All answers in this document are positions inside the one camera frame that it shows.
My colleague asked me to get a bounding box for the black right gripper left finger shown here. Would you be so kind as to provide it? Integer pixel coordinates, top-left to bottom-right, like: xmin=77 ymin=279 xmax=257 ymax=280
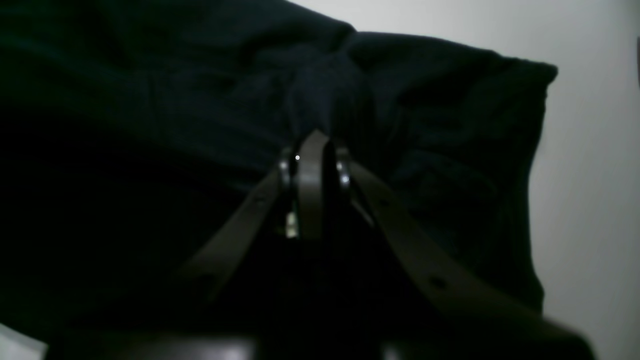
xmin=174 ymin=130 xmax=330 ymax=300

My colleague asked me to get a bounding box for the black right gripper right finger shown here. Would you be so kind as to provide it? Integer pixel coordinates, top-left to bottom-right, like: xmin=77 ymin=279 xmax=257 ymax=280
xmin=325 ymin=143 xmax=594 ymax=360

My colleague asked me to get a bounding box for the black T-shirt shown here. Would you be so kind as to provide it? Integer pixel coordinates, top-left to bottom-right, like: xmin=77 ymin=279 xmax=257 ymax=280
xmin=0 ymin=0 xmax=558 ymax=341

